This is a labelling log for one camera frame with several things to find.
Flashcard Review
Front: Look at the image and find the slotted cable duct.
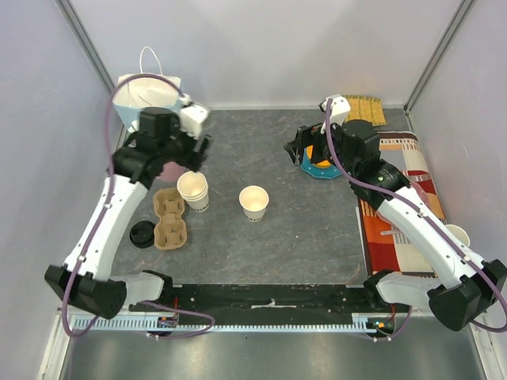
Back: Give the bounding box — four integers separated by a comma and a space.
93, 310, 391, 333

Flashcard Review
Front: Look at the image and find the brown cardboard cup carrier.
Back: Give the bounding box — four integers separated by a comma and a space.
153, 188, 188, 251

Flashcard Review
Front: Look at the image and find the yellow woven tray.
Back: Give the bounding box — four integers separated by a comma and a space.
344, 95, 387, 127

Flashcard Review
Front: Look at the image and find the purple cable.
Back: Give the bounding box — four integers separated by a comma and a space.
322, 98, 507, 342
61, 73, 217, 341

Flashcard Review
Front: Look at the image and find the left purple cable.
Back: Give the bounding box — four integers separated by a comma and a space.
61, 73, 217, 341

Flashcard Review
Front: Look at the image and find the light blue mug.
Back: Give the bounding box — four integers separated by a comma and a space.
445, 224, 471, 247

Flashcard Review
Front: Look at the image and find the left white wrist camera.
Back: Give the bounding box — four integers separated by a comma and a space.
179, 103, 210, 140

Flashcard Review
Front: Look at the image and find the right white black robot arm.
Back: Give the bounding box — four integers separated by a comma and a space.
284, 120, 506, 331

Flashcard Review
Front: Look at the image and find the colourful patterned placemat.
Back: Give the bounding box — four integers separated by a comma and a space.
356, 131, 445, 277

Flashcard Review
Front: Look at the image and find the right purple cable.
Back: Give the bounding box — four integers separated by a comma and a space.
322, 98, 507, 342

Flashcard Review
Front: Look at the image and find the stack of white paper cups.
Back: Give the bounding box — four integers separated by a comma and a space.
177, 171, 209, 212

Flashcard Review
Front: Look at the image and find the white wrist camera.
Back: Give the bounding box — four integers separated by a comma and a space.
318, 93, 351, 126
179, 103, 210, 140

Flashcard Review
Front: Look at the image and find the light blue paper bag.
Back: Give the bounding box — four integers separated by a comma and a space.
112, 46, 187, 131

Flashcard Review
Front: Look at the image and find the pink straw holder cup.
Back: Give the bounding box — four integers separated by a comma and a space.
158, 161, 185, 182

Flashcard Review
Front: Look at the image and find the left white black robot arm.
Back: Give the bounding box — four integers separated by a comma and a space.
44, 104, 210, 320

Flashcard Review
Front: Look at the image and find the blue dotted plate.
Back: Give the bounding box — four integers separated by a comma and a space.
300, 146, 342, 180

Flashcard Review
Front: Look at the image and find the black plastic cup lid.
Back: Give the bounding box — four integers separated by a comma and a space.
129, 220, 155, 249

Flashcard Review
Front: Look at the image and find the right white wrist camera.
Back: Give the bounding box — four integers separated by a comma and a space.
318, 93, 351, 126

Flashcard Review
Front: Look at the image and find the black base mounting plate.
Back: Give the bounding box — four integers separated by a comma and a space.
128, 283, 411, 328

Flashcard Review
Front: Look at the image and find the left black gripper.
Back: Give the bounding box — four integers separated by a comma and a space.
158, 113, 212, 173

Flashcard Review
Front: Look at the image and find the single white paper cup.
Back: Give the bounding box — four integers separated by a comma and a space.
238, 185, 269, 222

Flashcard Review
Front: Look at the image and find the orange bowl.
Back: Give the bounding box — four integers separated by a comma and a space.
305, 145, 332, 169

